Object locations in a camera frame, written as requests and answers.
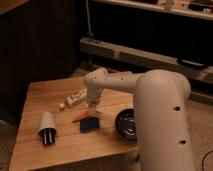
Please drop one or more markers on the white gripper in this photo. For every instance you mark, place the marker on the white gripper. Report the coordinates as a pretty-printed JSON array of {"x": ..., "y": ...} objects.
[{"x": 92, "y": 101}]

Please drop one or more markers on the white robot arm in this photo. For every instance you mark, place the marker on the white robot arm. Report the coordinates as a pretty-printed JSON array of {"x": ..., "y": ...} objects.
[{"x": 159, "y": 98}]

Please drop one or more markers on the blue sponge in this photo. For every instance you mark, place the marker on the blue sponge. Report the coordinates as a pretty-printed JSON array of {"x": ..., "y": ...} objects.
[{"x": 89, "y": 125}]

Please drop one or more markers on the black bowl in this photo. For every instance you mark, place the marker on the black bowl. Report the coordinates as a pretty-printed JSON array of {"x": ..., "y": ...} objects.
[{"x": 125, "y": 125}]

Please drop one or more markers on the wooden table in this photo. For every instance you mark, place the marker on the wooden table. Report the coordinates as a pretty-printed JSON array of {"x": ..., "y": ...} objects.
[{"x": 71, "y": 145}]

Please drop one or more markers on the white cup with black utensils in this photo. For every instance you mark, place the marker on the white cup with black utensils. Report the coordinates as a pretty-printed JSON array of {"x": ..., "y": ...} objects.
[{"x": 47, "y": 129}]

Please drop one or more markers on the long grey case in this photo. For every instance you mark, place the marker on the long grey case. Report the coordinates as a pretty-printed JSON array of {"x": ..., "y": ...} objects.
[{"x": 143, "y": 58}]

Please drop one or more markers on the metal pole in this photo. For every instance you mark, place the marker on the metal pole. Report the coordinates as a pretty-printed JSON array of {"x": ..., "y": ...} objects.
[{"x": 90, "y": 33}]

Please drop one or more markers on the wooden shelf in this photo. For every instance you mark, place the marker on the wooden shelf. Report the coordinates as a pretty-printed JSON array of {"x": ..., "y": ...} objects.
[{"x": 157, "y": 8}]

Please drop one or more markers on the black case handle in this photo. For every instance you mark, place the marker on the black case handle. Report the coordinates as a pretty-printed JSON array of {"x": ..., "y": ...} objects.
[{"x": 190, "y": 64}]

